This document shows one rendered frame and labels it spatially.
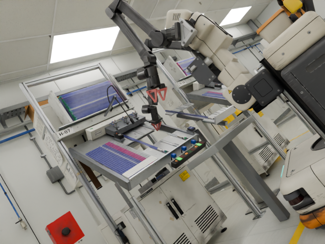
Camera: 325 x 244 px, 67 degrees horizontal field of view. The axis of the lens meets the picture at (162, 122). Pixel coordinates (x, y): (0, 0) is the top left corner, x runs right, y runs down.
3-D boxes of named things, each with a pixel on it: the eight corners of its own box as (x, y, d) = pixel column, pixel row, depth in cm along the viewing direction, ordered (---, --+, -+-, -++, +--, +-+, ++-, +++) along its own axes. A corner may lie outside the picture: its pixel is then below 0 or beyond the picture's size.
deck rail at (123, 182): (131, 189, 144) (129, 180, 142) (128, 191, 143) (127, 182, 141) (72, 154, 191) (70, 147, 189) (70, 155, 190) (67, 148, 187)
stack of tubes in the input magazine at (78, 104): (125, 100, 229) (109, 78, 234) (75, 120, 197) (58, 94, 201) (121, 108, 238) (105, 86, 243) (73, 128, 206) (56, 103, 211)
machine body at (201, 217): (232, 224, 196) (185, 160, 207) (176, 296, 152) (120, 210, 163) (190, 236, 245) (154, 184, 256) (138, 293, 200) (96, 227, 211)
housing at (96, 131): (139, 124, 231) (136, 110, 225) (94, 147, 200) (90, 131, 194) (133, 123, 236) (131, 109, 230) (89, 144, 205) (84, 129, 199)
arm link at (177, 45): (141, 37, 189) (148, 39, 198) (139, 54, 192) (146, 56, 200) (194, 39, 168) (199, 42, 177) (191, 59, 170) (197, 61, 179)
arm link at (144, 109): (151, 98, 190) (157, 98, 197) (139, 99, 195) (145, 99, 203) (152, 114, 190) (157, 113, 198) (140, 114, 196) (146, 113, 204)
